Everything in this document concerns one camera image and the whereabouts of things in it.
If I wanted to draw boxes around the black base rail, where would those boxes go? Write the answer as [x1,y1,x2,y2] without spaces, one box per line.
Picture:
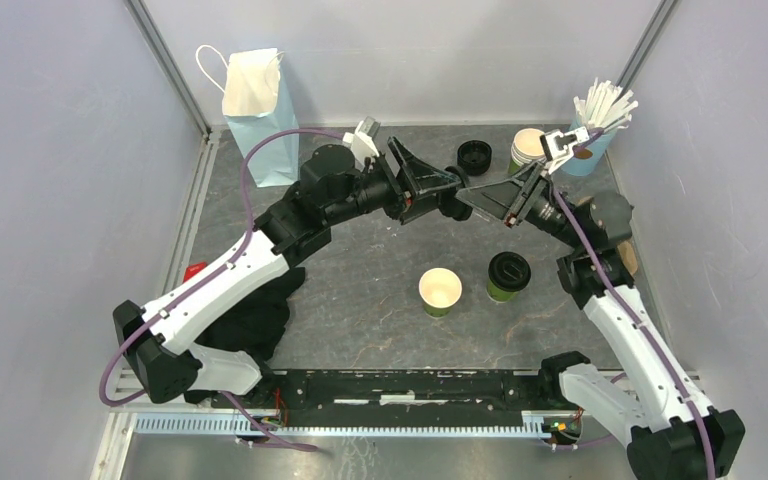
[235,369,578,428]

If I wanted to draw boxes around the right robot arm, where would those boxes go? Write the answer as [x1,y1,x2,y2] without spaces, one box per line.
[455,165,746,479]

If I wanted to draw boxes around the black cup lid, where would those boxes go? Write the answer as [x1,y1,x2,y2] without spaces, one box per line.
[488,251,532,292]

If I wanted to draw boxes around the blue straw holder can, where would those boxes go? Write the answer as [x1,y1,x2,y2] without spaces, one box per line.
[560,130,617,177]

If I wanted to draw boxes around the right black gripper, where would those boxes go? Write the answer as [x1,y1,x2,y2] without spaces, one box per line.
[458,157,588,250]

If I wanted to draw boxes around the white cable tray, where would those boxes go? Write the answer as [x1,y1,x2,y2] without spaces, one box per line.
[134,413,550,440]

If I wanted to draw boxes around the stack of paper cups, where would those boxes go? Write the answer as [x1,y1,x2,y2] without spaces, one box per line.
[508,128,546,174]

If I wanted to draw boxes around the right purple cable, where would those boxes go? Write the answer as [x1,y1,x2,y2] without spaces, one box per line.
[549,129,717,480]

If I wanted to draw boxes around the light blue paper bag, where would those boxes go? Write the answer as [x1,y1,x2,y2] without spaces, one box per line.
[195,44,299,187]

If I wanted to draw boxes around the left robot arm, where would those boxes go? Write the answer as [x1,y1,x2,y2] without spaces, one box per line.
[113,137,471,408]

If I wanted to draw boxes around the red card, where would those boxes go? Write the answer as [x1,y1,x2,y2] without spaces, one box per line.
[182,262,207,282]

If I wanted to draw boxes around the stack of black lids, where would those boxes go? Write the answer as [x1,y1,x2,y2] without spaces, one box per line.
[456,140,492,177]

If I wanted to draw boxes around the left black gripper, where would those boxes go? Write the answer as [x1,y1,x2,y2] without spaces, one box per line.
[326,136,461,227]

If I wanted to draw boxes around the black cloth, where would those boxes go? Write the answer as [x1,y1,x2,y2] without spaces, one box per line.
[196,267,307,395]

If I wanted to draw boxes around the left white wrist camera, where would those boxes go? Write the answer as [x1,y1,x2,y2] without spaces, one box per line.
[342,116,380,168]

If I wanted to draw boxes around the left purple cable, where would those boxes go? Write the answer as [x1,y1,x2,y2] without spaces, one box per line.
[98,127,352,453]

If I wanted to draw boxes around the brown pulp cup carrier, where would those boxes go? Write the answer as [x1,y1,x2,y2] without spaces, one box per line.
[575,192,638,275]

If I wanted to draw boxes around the purple cable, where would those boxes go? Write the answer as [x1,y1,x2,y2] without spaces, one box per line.
[98,127,352,453]
[549,129,717,480]

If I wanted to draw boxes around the green paper coffee cup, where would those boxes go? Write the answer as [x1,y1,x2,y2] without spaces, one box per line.
[486,279,519,303]

